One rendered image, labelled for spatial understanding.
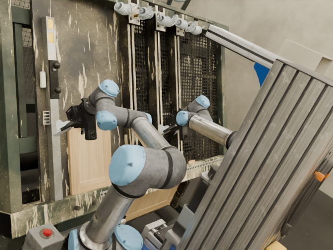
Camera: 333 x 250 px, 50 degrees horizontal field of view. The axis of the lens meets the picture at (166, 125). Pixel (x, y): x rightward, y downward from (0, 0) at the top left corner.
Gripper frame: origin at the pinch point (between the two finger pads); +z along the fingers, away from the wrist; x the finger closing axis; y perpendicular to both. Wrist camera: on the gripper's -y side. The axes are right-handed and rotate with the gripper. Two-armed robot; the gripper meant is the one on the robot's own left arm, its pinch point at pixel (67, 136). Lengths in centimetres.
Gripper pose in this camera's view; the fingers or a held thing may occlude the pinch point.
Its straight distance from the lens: 163.0
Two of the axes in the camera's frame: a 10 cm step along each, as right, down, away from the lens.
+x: -6.3, 0.3, -7.8
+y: -4.2, -8.5, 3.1
